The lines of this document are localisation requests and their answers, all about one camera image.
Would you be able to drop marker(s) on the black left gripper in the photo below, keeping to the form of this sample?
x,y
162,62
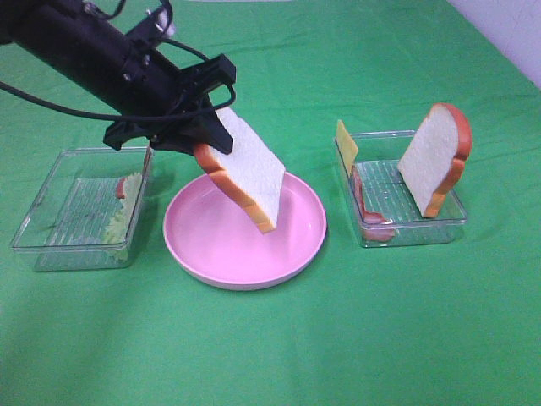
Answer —
x,y
189,117

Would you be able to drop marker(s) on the bread slice from box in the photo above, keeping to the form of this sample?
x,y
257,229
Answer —
x,y
251,175
436,157

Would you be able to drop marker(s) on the bacon strip from box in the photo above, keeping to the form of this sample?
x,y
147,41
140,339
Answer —
x,y
369,217
119,191

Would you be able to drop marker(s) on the yellow cheese slice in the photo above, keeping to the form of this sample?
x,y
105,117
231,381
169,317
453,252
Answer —
x,y
346,146

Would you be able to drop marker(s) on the green lettuce leaf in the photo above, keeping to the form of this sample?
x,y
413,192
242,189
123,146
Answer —
x,y
117,227

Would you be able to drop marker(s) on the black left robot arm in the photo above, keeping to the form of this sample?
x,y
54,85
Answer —
x,y
161,89

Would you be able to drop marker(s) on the pink round plate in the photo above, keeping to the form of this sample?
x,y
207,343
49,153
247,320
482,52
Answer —
x,y
214,241

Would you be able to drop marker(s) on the clear plastic box left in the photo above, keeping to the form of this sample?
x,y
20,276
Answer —
x,y
63,228

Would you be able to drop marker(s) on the clear plastic box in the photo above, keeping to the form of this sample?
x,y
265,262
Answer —
x,y
384,191
63,228

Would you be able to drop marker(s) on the clear plastic box right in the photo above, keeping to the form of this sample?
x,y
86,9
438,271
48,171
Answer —
x,y
384,191

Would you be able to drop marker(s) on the green tablecloth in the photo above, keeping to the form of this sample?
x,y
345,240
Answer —
x,y
450,324

